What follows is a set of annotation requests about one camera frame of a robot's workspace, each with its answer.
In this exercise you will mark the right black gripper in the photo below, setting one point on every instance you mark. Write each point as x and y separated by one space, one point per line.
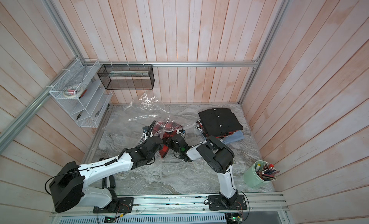
169 142

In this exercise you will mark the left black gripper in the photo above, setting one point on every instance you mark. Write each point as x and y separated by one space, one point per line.
143 143

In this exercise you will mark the clear plastic vacuum bag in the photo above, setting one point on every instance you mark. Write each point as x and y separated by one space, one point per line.
146 109

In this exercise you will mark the dark shirt red lining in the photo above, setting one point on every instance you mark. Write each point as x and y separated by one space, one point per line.
219 121

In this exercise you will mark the light blue shirt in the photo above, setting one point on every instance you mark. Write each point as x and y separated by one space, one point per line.
237 136

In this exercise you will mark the red black plaid shirt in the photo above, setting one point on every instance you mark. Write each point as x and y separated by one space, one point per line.
165 130
219 135

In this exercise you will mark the grey black plaid shirt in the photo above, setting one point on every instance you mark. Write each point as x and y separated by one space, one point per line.
200 127

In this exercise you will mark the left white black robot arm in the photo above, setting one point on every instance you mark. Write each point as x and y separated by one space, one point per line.
71 187

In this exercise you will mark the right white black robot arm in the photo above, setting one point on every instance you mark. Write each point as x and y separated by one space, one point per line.
220 159

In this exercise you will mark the tape roll in shelf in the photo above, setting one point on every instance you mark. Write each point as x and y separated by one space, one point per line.
74 91

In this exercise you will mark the green cup with pens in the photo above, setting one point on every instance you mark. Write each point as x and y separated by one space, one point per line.
259 174

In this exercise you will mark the black wire mesh basket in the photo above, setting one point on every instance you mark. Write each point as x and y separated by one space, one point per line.
127 76

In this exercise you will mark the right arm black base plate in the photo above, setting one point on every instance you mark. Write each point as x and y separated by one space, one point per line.
221 203

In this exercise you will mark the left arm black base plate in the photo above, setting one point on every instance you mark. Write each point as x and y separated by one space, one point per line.
121 205

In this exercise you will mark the white wire mesh shelf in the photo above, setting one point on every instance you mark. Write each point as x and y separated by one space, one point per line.
81 94

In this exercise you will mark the aluminium frame rail back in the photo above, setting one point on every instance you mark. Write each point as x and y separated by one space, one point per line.
178 64

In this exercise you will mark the aluminium frame rail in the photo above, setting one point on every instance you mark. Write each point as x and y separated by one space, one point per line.
20 122
264 24
178 64

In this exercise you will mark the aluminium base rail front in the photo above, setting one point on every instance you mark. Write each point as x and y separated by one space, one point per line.
185 203

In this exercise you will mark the aluminium frame rail left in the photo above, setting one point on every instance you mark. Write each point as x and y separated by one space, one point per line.
20 122

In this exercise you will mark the aluminium frame rail right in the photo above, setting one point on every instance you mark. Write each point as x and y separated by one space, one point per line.
264 24

